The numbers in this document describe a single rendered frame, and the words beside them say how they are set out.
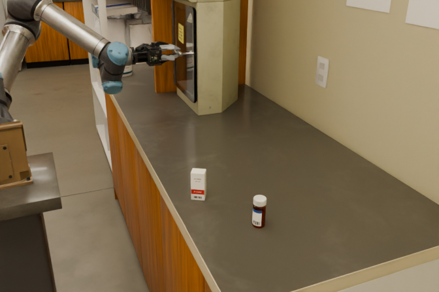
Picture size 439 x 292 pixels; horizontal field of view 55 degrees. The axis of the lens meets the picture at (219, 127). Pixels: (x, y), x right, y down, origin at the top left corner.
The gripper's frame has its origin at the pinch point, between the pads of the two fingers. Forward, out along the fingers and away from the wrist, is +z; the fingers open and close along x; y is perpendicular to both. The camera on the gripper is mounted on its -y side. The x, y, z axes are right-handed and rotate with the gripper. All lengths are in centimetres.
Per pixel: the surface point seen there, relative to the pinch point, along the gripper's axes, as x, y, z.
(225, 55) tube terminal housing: -1.0, 9.2, 18.3
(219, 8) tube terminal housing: 18.6, 10.9, 14.9
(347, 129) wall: -21, 56, 48
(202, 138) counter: -25.8, 34.4, -1.0
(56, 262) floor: -120, -34, -62
